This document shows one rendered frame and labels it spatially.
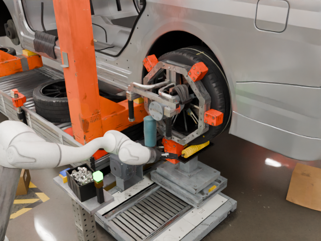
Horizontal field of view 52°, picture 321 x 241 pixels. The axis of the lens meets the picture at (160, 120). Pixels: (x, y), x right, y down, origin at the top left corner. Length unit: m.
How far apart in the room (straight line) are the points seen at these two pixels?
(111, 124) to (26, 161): 1.22
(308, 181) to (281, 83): 1.45
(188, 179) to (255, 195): 0.60
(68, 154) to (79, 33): 0.94
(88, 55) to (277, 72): 1.15
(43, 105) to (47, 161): 2.03
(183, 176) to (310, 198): 1.02
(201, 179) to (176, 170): 0.21
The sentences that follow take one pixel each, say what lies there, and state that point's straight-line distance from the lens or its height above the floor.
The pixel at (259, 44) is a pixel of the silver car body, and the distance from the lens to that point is 1.79.
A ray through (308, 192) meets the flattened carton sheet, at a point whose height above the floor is 0.01.
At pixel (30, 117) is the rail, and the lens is 3.39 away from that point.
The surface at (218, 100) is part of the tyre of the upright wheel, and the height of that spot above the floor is 0.94.
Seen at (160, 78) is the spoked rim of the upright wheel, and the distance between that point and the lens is 2.34.
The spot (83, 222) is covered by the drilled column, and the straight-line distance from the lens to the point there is 2.26.
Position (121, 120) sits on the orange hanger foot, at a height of 0.61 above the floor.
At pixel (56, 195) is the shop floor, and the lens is 2.84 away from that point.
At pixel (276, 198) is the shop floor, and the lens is 2.82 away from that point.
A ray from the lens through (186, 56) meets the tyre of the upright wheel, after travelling 2.08.
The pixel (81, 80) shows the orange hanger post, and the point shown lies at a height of 1.01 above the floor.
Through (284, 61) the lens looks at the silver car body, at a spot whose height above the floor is 1.26.
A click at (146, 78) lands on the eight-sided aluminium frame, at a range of 2.26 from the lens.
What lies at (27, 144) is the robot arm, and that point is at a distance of 1.32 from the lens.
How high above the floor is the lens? 1.74
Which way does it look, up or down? 27 degrees down
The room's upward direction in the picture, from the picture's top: 1 degrees counter-clockwise
